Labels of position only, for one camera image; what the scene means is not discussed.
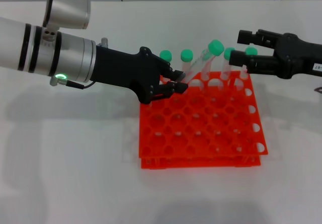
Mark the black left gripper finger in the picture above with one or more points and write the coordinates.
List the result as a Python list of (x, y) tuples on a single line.
[(179, 88), (177, 76)]

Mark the orange test tube rack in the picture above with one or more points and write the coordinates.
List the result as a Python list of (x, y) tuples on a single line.
[(201, 123)]

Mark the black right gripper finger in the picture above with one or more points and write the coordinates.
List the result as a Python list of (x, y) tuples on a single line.
[(245, 36), (239, 58)]

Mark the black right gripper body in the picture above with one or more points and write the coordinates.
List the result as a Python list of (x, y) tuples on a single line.
[(294, 55)]

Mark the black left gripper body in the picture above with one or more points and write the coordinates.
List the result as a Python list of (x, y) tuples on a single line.
[(118, 68)]

